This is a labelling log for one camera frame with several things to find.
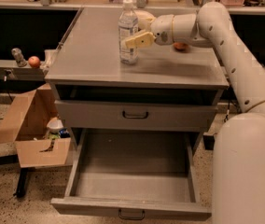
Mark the black table leg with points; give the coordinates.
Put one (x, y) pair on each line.
(21, 187)

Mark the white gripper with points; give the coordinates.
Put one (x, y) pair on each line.
(162, 28)

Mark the white bowl in box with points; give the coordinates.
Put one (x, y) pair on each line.
(55, 125)

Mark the red apple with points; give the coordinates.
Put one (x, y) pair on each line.
(34, 62)

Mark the grey drawer cabinet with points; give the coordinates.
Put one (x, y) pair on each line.
(88, 68)

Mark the small grey figurine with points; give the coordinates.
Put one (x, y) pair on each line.
(17, 54)

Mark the white ceramic bowl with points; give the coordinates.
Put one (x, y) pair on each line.
(144, 19)

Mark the open lower grey drawer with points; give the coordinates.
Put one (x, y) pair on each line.
(133, 175)

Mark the orange fruit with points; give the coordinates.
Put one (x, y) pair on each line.
(180, 46)

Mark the open cardboard box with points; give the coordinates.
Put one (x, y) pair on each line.
(25, 125)

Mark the black power adapter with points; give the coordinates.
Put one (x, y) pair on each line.
(209, 142)

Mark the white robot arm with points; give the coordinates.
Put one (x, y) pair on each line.
(238, 195)

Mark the closed upper grey drawer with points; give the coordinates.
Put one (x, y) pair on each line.
(134, 116)

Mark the clear plastic water bottle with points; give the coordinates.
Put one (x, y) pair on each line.
(128, 26)

